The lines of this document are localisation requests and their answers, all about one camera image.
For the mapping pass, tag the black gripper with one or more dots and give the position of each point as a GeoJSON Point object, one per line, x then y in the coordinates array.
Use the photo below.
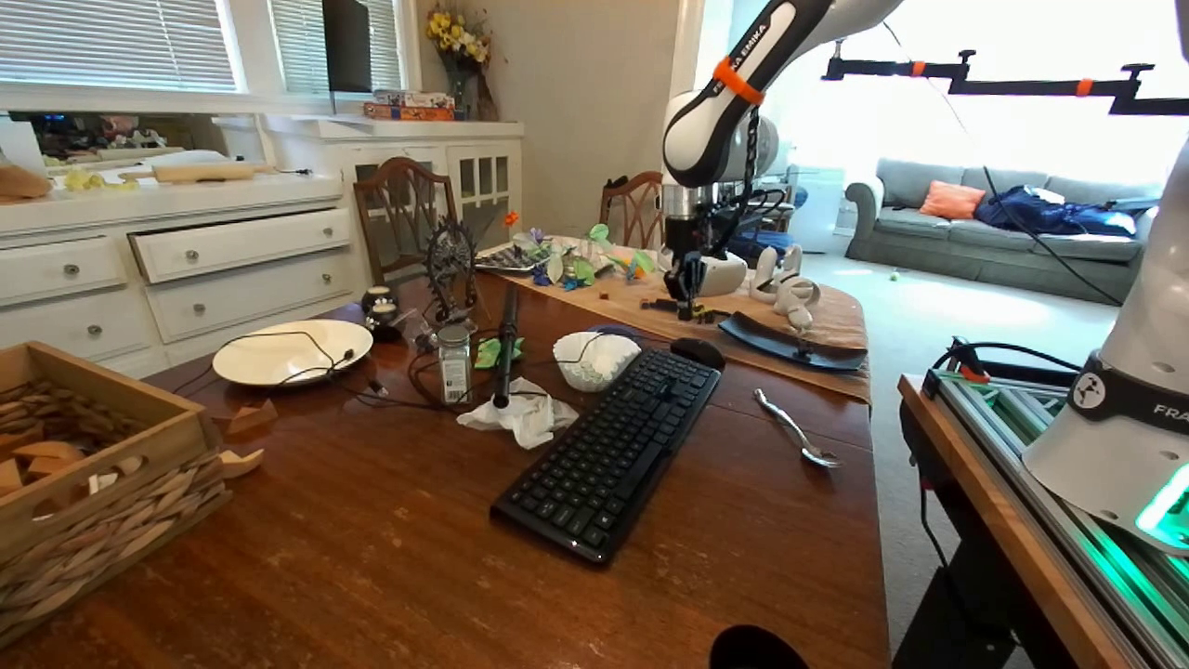
{"type": "Point", "coordinates": [697, 266]}

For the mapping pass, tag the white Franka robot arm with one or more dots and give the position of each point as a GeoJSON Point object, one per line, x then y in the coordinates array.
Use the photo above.
{"type": "Point", "coordinates": [707, 122]}

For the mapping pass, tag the black computer keyboard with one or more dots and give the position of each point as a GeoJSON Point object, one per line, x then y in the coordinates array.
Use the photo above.
{"type": "Point", "coordinates": [608, 458]}

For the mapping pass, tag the black computer mouse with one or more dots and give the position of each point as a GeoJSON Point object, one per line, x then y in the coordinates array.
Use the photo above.
{"type": "Point", "coordinates": [701, 355]}

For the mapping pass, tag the white toy pieces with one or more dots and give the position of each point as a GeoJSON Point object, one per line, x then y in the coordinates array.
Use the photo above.
{"type": "Point", "coordinates": [792, 291]}

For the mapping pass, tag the blue placemat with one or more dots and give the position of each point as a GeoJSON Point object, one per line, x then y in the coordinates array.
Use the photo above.
{"type": "Point", "coordinates": [792, 350]}

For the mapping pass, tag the white bowl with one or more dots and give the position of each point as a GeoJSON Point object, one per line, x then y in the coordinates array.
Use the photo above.
{"type": "Point", "coordinates": [594, 363]}

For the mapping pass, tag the dark wooden chair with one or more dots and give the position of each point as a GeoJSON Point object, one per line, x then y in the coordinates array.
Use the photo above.
{"type": "Point", "coordinates": [631, 208]}
{"type": "Point", "coordinates": [404, 218]}

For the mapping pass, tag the wooden cutting board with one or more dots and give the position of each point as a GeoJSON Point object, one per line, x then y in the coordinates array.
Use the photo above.
{"type": "Point", "coordinates": [830, 321]}

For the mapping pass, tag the silver metal spoon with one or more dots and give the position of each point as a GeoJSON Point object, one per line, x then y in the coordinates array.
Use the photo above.
{"type": "Point", "coordinates": [812, 450]}

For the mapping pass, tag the black upright pen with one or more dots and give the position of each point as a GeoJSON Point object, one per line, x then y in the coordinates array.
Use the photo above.
{"type": "Point", "coordinates": [505, 347]}

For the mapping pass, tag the crumpled white tissue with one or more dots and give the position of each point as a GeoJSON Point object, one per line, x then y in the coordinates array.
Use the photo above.
{"type": "Point", "coordinates": [524, 415]}

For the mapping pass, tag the small green item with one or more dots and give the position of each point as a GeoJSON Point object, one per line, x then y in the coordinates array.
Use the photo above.
{"type": "Point", "coordinates": [490, 355]}

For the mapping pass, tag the small labelled bottle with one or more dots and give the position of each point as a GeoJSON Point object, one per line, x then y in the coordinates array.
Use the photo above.
{"type": "Point", "coordinates": [454, 358]}

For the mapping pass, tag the white glass-door cabinet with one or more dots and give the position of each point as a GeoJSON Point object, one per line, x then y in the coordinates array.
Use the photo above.
{"type": "Point", "coordinates": [477, 167]}

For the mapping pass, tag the grey sofa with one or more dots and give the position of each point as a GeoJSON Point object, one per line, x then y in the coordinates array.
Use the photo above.
{"type": "Point", "coordinates": [968, 255]}

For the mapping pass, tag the orange cushion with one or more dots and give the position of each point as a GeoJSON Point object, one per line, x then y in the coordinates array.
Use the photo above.
{"type": "Point", "coordinates": [952, 202]}

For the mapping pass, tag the small dark jar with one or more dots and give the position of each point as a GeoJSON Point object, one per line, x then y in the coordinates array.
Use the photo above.
{"type": "Point", "coordinates": [379, 314]}

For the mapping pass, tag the vase with yellow flowers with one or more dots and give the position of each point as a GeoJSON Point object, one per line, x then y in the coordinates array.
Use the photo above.
{"type": "Point", "coordinates": [460, 58]}

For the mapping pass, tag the blue blanket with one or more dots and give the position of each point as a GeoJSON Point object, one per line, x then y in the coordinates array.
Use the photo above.
{"type": "Point", "coordinates": [1052, 208]}

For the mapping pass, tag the white plate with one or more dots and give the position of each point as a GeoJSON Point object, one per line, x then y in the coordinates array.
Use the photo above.
{"type": "Point", "coordinates": [290, 355]}

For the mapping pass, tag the small wooden piece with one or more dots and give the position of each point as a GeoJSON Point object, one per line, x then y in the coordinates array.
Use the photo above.
{"type": "Point", "coordinates": [249, 419]}
{"type": "Point", "coordinates": [244, 466]}

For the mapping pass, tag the white drawer dresser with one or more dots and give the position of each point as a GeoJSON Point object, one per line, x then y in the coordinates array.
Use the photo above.
{"type": "Point", "coordinates": [186, 266]}

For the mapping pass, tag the wooden slatted box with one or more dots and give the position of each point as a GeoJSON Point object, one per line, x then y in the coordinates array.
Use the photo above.
{"type": "Point", "coordinates": [114, 497]}

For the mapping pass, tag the white window blind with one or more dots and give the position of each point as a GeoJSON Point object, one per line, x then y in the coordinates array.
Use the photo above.
{"type": "Point", "coordinates": [114, 43]}

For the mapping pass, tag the black overhead camera bar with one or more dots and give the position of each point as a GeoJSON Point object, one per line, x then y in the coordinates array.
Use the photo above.
{"type": "Point", "coordinates": [1017, 85]}

